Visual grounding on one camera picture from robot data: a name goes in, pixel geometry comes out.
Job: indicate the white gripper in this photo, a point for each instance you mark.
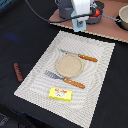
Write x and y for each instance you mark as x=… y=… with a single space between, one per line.
x=82 y=8

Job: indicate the red tomato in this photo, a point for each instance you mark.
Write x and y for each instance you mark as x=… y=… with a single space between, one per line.
x=97 y=13

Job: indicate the yellow butter box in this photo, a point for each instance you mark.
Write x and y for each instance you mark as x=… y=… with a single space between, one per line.
x=60 y=94

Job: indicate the light blue milk carton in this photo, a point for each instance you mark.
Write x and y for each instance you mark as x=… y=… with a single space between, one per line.
x=78 y=26

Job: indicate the grey cooking pot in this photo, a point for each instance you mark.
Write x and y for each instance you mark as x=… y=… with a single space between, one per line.
x=65 y=8

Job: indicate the tan wooden bowl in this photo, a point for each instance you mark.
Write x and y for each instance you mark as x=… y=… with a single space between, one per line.
x=123 y=14

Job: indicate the round tan plate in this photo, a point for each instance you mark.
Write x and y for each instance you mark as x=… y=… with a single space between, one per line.
x=69 y=65

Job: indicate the brown sausage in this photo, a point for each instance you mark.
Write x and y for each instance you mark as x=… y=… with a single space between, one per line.
x=18 y=72

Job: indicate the beige woven placemat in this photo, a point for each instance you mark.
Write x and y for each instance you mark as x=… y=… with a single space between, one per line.
x=80 y=109

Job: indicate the grey saucepan with handle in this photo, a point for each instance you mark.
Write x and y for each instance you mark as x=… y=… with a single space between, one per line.
x=99 y=5

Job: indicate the knife with orange handle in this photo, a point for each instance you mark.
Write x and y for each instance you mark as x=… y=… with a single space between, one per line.
x=80 y=55

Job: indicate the fork with orange handle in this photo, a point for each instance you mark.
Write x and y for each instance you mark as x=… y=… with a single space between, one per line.
x=54 y=76

